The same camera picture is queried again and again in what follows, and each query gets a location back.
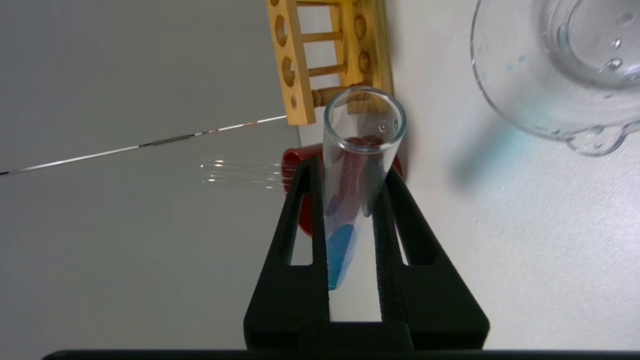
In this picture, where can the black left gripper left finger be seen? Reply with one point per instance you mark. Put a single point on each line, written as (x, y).
(285, 305)

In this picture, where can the wooden test tube rack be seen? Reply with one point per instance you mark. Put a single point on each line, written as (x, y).
(292, 65)

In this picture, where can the empty glass test tube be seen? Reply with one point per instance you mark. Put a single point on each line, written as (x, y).
(240, 172)

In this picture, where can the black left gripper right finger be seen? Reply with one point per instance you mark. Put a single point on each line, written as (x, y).
(430, 310)

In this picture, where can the red cup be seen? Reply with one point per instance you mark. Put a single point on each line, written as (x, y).
(302, 210)

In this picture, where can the clear glass beaker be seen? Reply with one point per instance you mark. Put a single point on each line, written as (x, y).
(545, 105)

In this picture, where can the test tube with blue liquid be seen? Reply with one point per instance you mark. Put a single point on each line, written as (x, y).
(342, 245)

